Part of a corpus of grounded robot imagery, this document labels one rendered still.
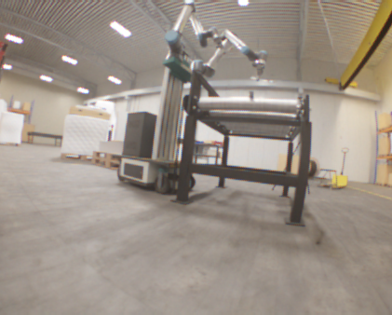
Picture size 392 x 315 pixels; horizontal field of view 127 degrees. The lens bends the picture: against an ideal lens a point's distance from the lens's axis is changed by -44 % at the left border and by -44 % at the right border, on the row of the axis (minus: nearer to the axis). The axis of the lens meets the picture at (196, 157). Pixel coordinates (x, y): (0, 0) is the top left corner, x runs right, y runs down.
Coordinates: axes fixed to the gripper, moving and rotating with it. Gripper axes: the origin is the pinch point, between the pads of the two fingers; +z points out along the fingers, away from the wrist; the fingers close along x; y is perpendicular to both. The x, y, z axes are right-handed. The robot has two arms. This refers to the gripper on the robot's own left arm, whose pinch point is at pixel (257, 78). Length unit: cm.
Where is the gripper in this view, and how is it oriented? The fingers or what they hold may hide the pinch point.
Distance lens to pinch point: 187.1
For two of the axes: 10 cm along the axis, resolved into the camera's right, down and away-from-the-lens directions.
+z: -3.0, 9.5, 1.0
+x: 4.6, 0.5, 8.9
